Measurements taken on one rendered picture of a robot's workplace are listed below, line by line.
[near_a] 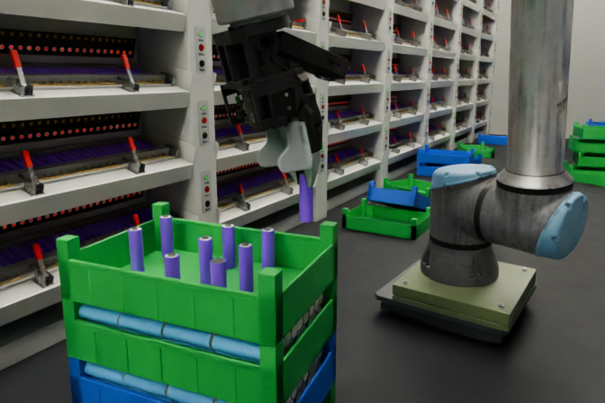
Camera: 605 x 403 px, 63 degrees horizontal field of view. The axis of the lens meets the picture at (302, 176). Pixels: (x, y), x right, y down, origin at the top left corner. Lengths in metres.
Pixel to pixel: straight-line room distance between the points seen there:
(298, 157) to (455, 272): 0.73
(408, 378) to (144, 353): 0.60
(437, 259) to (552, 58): 0.52
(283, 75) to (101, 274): 0.32
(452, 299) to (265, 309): 0.73
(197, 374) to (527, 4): 0.86
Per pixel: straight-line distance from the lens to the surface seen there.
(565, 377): 1.20
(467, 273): 1.26
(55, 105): 1.16
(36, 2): 1.15
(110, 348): 0.69
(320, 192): 2.06
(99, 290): 0.66
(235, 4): 0.56
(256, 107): 0.55
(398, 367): 1.13
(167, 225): 0.78
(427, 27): 3.28
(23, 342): 1.27
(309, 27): 1.99
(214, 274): 0.58
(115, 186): 1.26
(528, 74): 1.08
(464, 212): 1.20
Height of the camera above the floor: 0.60
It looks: 12 degrees down
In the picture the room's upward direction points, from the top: straight up
